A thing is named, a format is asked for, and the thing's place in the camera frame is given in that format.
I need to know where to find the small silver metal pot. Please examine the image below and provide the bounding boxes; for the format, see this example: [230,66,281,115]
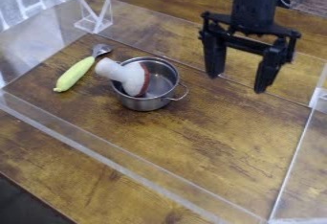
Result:
[111,56,190,112]

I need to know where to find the clear acrylic triangular bracket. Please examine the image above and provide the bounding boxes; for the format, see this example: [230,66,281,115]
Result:
[75,0,114,34]

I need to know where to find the white plush mushroom red cap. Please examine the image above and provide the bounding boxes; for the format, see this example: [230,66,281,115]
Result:
[95,57,150,97]

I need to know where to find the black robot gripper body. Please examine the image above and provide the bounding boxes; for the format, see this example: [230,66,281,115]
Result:
[199,0,301,62]

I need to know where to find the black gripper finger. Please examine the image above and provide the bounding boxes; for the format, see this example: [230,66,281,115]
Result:
[254,46,286,94]
[201,32,226,78]

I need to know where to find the yellow-green handled metal spoon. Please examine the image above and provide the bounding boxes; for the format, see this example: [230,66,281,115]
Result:
[52,44,113,93]

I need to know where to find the clear acrylic enclosure wall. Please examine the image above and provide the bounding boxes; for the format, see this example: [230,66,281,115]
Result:
[0,0,327,224]

